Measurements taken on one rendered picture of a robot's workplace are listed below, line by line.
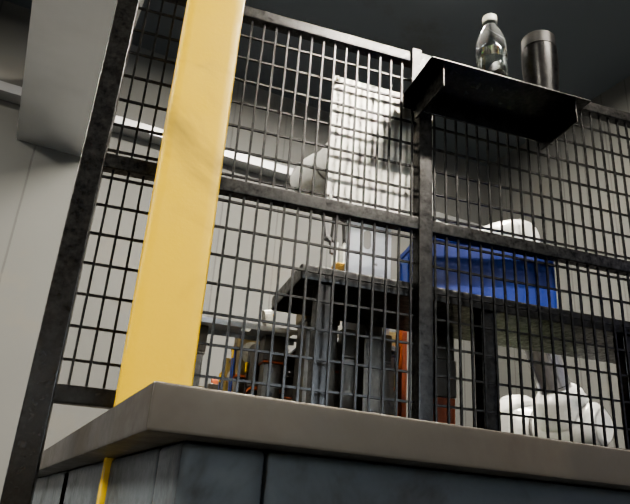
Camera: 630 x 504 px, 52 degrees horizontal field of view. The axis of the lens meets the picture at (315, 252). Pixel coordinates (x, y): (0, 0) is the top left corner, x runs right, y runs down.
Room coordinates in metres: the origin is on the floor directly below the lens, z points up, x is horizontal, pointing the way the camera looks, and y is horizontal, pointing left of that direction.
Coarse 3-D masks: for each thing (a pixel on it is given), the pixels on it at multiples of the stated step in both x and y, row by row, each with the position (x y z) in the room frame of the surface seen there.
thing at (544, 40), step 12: (528, 36) 1.11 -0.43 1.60; (540, 36) 1.09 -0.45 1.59; (552, 36) 1.10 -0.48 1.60; (528, 48) 1.10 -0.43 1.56; (540, 48) 1.09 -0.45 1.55; (552, 48) 1.09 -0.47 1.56; (528, 60) 1.11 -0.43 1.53; (540, 60) 1.09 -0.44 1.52; (552, 60) 1.09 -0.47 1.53; (528, 72) 1.11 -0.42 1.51; (540, 72) 1.09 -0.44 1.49; (552, 72) 1.09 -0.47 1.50; (540, 84) 1.10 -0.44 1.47; (552, 84) 1.09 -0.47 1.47
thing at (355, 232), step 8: (360, 224) 1.42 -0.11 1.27; (352, 232) 1.41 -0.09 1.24; (376, 232) 1.43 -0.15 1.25; (352, 240) 1.41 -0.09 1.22; (376, 240) 1.43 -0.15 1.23; (384, 240) 1.43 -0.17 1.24; (352, 248) 1.41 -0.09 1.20; (376, 248) 1.43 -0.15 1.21; (384, 248) 1.43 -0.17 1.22; (352, 256) 1.41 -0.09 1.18; (368, 256) 1.42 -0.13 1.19; (352, 264) 1.41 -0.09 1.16; (368, 264) 1.42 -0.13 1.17; (384, 264) 1.43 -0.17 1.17; (368, 272) 1.42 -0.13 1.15; (376, 272) 1.43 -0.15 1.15; (352, 328) 1.41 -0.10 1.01
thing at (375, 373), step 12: (360, 324) 1.40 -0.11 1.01; (360, 348) 1.39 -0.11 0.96; (372, 348) 1.38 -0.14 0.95; (360, 360) 1.39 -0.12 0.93; (372, 360) 1.38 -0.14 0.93; (360, 372) 1.39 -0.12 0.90; (372, 372) 1.38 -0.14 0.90; (360, 384) 1.39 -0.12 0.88; (372, 384) 1.38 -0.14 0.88; (360, 408) 1.38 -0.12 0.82; (372, 408) 1.38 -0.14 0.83
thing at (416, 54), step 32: (416, 64) 1.12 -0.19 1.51; (448, 64) 1.00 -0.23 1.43; (416, 96) 1.11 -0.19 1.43; (448, 96) 1.10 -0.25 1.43; (480, 96) 1.10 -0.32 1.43; (512, 96) 1.09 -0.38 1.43; (544, 96) 1.08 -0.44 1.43; (576, 96) 1.08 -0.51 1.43; (512, 128) 1.18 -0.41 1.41; (544, 128) 1.18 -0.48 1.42
